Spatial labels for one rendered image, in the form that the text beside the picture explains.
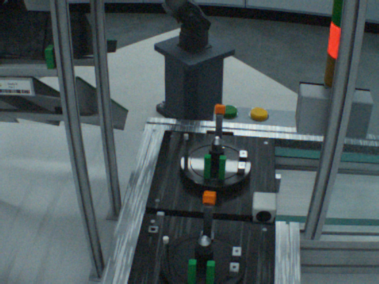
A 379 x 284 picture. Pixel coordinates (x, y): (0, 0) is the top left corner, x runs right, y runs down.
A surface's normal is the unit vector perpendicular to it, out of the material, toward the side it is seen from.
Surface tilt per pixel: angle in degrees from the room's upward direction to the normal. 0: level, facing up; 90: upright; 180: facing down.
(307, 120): 90
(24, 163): 0
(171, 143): 0
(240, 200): 0
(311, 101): 90
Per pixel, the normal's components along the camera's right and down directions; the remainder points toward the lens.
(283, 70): 0.00, -0.79
